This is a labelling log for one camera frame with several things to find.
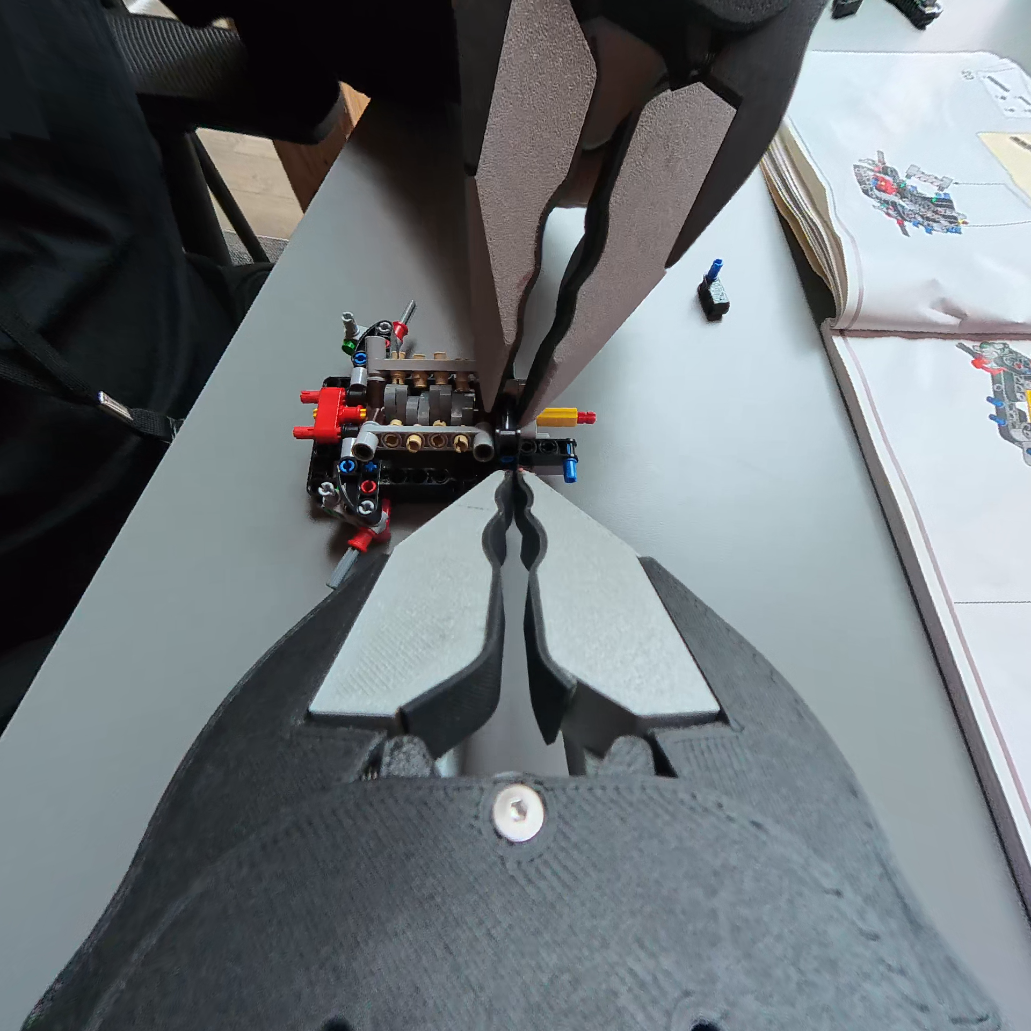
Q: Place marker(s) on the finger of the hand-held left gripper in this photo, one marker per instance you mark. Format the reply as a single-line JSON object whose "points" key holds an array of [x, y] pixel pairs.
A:
{"points": [[523, 161], [652, 209]]}

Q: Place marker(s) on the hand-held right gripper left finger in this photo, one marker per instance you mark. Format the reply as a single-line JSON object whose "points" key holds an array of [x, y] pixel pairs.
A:
{"points": [[419, 628]]}

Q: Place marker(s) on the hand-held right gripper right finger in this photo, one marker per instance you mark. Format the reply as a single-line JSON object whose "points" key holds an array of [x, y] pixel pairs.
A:
{"points": [[612, 628]]}

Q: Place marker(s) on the multicoloured lego assembly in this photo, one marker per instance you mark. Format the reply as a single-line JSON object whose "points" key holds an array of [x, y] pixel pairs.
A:
{"points": [[419, 439]]}

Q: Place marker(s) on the person's left forearm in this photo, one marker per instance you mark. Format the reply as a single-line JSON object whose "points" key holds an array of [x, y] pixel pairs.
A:
{"points": [[322, 48]]}

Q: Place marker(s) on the black lego piece blue pin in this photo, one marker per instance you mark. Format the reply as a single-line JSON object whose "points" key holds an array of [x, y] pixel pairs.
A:
{"points": [[714, 302]]}

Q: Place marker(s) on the small black red lego piece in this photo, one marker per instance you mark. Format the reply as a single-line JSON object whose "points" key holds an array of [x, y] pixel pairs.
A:
{"points": [[846, 8]]}

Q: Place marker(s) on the red and black lego piece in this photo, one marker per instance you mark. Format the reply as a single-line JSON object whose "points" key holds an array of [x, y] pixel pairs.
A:
{"points": [[918, 12]]}

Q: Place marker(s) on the open lego instruction booklet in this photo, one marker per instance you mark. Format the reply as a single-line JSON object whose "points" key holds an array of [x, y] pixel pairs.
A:
{"points": [[926, 266]]}

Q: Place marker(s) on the brown wooden table leg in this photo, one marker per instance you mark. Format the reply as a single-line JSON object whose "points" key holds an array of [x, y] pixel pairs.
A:
{"points": [[314, 169]]}

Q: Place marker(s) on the black office chair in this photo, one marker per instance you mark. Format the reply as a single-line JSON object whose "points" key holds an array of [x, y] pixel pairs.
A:
{"points": [[177, 56]]}

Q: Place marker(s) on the person's body in black clothing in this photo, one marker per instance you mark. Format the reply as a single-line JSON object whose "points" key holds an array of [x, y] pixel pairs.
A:
{"points": [[64, 242]]}

